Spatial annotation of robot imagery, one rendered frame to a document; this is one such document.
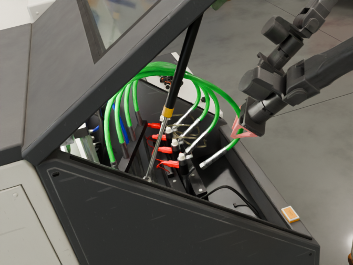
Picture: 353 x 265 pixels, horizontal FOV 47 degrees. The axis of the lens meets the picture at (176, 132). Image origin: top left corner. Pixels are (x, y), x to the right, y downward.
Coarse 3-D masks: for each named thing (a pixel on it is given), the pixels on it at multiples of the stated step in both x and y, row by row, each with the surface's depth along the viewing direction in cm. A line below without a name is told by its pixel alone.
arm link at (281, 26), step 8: (272, 16) 121; (280, 16) 118; (272, 24) 118; (280, 24) 119; (288, 24) 120; (312, 24) 118; (264, 32) 120; (272, 32) 119; (280, 32) 119; (296, 32) 122; (304, 32) 119; (312, 32) 118; (272, 40) 121; (280, 40) 120
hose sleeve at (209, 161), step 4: (224, 148) 114; (216, 152) 115; (220, 152) 114; (224, 152) 114; (212, 156) 115; (216, 156) 115; (220, 156) 115; (208, 160) 116; (212, 160) 115; (208, 164) 116
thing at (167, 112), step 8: (200, 16) 66; (192, 24) 67; (192, 32) 67; (184, 40) 69; (192, 40) 68; (184, 48) 69; (192, 48) 69; (184, 56) 70; (184, 64) 70; (176, 72) 71; (184, 72) 71; (176, 80) 72; (176, 88) 73; (168, 96) 74; (176, 96) 74; (168, 104) 74; (168, 112) 75; (160, 128) 78; (160, 136) 78; (152, 160) 81; (144, 176) 84
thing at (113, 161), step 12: (144, 72) 101; (156, 72) 100; (168, 72) 100; (204, 84) 102; (228, 96) 104; (108, 108) 106; (108, 120) 108; (108, 132) 111; (240, 132) 110; (108, 144) 113
